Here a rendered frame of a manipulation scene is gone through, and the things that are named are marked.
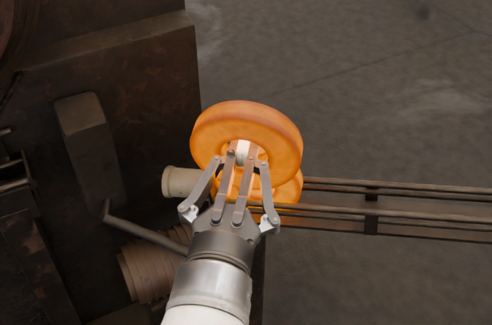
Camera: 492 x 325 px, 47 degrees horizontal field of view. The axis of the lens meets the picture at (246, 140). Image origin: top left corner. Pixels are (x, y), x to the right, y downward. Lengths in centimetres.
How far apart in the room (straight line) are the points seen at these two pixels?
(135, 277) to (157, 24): 48
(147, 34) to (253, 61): 136
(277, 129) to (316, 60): 169
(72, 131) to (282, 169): 39
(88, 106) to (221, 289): 52
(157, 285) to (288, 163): 47
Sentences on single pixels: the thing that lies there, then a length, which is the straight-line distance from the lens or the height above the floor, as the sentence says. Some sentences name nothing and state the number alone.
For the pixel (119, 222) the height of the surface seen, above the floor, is 60.
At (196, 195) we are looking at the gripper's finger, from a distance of 70.
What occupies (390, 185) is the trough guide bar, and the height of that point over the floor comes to 71.
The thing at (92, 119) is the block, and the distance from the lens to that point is 100.
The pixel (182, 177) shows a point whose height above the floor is 69.
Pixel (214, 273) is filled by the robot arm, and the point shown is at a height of 95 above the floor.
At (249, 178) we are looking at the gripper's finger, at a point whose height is 92.
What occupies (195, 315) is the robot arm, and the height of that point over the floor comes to 95.
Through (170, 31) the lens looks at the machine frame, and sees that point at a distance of 105.
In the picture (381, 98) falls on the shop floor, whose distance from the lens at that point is 226.
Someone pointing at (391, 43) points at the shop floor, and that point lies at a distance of 255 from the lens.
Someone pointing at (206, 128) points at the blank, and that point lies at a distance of 74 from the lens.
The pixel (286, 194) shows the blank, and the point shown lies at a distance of 98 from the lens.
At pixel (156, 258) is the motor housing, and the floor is 53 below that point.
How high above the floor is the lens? 147
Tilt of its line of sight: 46 degrees down
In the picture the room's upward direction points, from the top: straight up
